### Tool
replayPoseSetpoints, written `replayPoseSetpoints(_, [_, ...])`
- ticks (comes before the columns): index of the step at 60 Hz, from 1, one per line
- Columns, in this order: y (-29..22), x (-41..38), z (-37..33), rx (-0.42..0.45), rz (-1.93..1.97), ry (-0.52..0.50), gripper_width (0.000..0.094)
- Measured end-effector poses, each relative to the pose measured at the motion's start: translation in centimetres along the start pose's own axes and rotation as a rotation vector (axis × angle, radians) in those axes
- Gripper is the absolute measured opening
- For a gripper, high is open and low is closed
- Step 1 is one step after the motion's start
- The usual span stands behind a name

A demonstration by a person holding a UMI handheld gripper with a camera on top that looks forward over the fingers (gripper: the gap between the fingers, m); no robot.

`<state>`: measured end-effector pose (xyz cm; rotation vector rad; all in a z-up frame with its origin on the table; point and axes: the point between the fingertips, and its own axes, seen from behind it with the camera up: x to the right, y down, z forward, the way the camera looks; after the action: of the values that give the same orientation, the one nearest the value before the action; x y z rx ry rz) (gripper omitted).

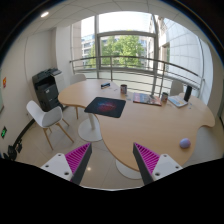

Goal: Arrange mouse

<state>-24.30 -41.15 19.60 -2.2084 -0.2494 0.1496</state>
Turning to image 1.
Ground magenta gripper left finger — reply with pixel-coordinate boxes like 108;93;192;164
41;143;92;185

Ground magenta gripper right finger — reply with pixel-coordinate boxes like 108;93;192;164
133;143;182;185

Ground lilac computer mouse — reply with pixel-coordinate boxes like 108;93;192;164
179;138;191;149

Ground black galaxy mouse pad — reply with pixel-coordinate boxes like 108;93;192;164
85;97;126;118

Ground wooden curved table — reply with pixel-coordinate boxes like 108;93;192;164
58;79;215;179

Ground white chair wooden legs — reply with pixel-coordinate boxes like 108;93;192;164
26;100;73;147

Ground colourful magazine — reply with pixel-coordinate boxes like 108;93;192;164
133;93;162;106

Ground small tin can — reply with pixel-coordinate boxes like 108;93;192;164
161;92;168;102

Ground black speaker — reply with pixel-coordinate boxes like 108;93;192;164
184;85;192;102

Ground white chair at right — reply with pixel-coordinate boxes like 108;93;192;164
170;80;183;96

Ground dark coffee mug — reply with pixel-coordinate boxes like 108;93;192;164
120;84;127;94

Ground small dark box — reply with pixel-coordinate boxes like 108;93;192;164
101;82;110;89

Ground white chair behind table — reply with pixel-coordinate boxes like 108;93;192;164
70;74;86;84

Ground black office printer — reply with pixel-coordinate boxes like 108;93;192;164
32;68;61;112

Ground metal window railing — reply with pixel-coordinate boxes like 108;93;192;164
70;56;203;96

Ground ceiling light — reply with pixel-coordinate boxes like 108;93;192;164
41;11;49;18

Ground green wall sign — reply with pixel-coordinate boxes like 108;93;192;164
1;126;7;139

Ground red wall sign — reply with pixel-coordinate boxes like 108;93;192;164
3;77;6;88

